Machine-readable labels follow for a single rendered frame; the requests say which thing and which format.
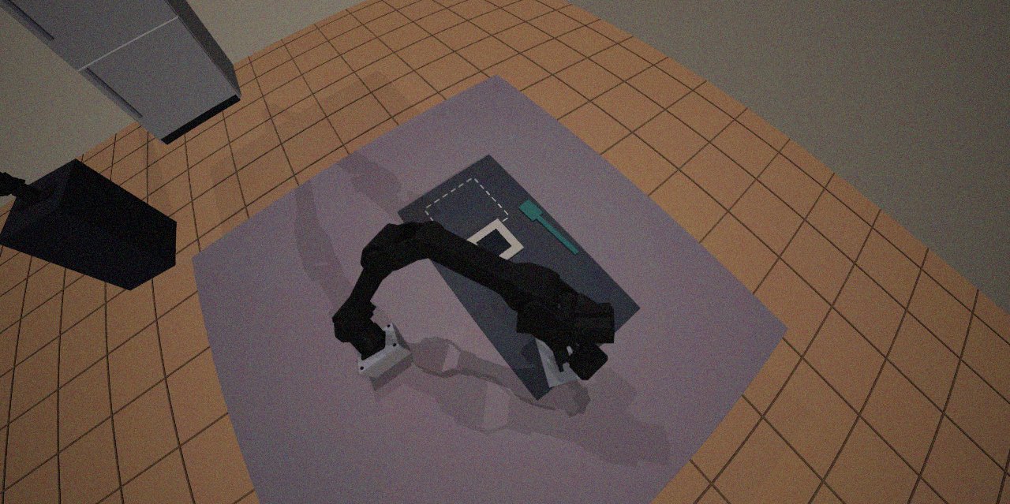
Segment beige square tile with black square centre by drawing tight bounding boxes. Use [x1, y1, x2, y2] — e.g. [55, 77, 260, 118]
[467, 219, 524, 260]

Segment teal small trowel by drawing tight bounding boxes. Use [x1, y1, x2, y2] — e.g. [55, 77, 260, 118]
[518, 200, 579, 255]

